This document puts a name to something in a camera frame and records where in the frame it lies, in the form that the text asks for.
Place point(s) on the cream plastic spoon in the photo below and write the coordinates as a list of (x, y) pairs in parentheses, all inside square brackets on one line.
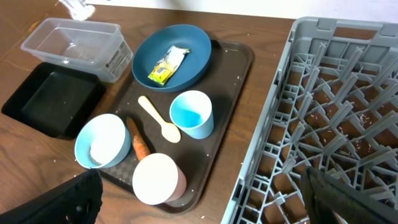
[(168, 130)]

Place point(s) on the orange carrot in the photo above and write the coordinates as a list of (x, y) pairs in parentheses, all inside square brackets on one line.
[(140, 147)]

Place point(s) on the grey dishwasher rack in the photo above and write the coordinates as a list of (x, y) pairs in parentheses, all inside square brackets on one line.
[(332, 106)]

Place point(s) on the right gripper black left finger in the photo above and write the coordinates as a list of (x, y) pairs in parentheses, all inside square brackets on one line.
[(77, 200)]

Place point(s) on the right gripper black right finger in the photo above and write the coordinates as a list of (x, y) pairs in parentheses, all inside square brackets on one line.
[(325, 197)]

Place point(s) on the yellow snack wrapper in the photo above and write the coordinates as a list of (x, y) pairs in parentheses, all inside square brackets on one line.
[(165, 68)]

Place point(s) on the crumpled white paper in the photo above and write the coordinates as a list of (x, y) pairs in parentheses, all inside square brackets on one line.
[(79, 10)]

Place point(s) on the dark brown serving tray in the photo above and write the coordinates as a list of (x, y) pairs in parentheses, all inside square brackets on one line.
[(223, 81)]

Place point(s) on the light blue cup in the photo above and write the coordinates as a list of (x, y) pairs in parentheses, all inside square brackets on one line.
[(192, 112)]

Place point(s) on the pink cup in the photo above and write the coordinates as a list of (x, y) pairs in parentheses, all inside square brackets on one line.
[(158, 179)]

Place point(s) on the dark blue plate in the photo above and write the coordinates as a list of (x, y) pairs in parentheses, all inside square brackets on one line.
[(192, 67)]

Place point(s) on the black square bin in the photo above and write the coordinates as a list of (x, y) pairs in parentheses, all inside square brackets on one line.
[(55, 100)]

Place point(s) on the light blue bowl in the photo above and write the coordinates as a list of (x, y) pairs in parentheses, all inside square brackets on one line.
[(103, 142)]

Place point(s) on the clear plastic bin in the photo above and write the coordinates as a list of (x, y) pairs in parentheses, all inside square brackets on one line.
[(93, 47)]

